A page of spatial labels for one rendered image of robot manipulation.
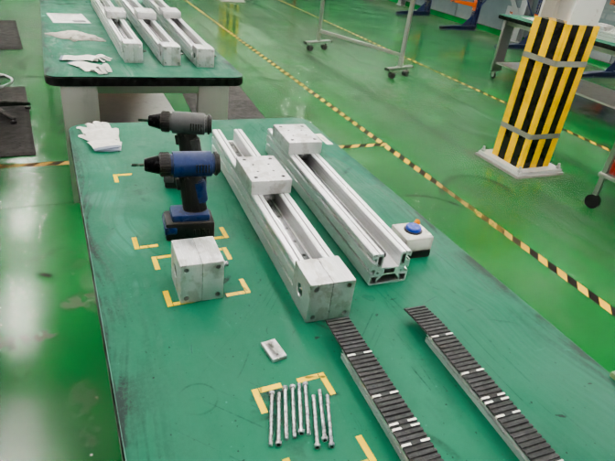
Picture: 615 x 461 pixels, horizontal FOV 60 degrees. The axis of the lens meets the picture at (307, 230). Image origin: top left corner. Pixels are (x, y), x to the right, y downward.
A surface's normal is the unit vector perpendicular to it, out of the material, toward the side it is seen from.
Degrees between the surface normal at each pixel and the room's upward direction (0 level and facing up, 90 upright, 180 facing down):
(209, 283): 90
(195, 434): 0
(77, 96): 90
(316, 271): 0
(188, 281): 90
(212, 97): 90
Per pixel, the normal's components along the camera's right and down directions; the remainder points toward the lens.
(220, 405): 0.11, -0.86
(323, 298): 0.36, 0.50
